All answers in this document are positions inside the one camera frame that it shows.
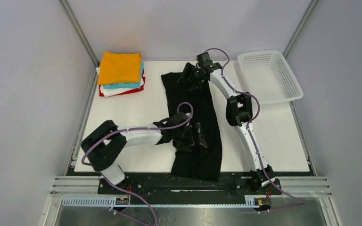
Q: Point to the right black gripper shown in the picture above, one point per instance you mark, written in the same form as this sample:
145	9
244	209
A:
193	75

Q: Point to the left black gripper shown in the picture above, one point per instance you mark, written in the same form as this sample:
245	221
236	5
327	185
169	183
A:
192	137

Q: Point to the black t-shirt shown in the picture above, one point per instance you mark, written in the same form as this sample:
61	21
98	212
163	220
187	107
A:
201	160

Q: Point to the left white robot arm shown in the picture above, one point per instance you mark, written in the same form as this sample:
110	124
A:
103	146

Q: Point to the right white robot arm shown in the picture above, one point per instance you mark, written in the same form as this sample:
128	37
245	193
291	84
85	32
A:
239	113

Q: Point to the teal folded t-shirt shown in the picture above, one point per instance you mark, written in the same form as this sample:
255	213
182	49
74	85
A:
134	85

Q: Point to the orange folded t-shirt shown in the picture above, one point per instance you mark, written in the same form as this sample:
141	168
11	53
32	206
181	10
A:
117	68

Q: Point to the white plastic basket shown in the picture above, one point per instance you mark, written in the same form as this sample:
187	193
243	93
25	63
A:
267	75

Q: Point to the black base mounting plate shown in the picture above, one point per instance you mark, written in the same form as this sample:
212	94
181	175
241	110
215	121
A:
164	188

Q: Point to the white folded t-shirt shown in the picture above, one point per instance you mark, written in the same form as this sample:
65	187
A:
123	88

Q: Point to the red folded t-shirt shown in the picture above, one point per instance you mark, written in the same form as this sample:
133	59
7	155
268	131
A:
115	92

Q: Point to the right aluminium frame post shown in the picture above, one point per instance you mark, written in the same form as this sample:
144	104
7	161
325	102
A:
305	17

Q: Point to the aluminium frame post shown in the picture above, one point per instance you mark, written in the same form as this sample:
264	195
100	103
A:
305	17
79	31

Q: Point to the left aluminium frame post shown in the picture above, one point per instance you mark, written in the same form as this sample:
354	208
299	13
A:
79	31

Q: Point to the white slotted cable duct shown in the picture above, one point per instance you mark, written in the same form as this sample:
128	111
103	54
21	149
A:
114	202

